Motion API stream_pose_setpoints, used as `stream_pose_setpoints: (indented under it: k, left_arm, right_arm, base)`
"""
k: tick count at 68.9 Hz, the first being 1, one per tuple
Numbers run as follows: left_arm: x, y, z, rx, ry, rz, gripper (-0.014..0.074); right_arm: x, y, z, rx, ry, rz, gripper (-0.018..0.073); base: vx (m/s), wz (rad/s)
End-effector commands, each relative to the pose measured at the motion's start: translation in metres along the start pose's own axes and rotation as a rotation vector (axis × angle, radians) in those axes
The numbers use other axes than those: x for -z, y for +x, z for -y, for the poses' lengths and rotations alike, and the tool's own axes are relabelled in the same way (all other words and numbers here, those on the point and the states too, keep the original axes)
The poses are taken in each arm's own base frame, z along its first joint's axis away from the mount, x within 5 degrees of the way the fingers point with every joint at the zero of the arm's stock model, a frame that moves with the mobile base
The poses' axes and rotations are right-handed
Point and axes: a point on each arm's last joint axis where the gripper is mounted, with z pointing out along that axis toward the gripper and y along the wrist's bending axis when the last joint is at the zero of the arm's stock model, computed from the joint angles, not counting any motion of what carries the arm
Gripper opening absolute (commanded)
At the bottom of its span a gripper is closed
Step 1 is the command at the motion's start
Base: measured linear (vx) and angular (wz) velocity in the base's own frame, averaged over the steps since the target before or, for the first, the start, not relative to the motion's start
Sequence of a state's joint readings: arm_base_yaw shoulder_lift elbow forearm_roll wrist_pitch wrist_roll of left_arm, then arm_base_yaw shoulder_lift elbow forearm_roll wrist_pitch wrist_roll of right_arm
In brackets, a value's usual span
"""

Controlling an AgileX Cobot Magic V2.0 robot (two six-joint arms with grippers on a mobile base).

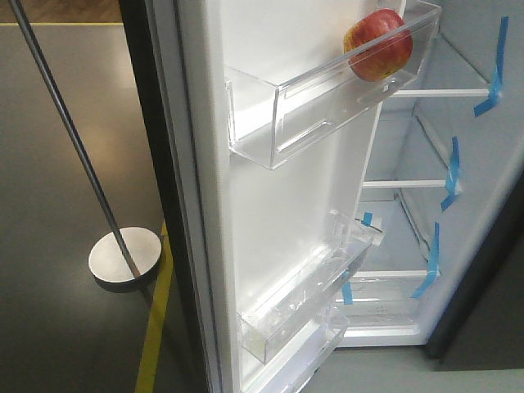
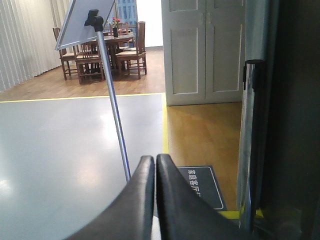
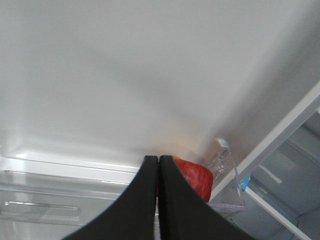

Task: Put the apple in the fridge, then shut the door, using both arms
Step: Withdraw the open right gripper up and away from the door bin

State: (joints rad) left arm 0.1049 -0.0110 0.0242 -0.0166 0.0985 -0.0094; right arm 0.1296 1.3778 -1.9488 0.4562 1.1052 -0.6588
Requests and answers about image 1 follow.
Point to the clear bottom door shelf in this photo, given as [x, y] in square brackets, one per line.
[298, 360]

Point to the red yellow apple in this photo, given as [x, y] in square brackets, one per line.
[387, 55]

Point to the fridge door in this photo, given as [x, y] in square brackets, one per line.
[236, 226]

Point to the clear door shelf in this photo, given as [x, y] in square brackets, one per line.
[288, 80]
[283, 309]
[298, 360]

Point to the clear lower door shelf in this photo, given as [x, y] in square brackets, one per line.
[283, 309]

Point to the clear upper door shelf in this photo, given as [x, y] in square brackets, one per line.
[288, 80]

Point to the white open fridge body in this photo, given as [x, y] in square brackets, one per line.
[446, 177]

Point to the white paper packet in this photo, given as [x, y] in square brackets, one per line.
[370, 227]

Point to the metal stanchion post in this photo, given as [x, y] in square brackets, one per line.
[124, 256]

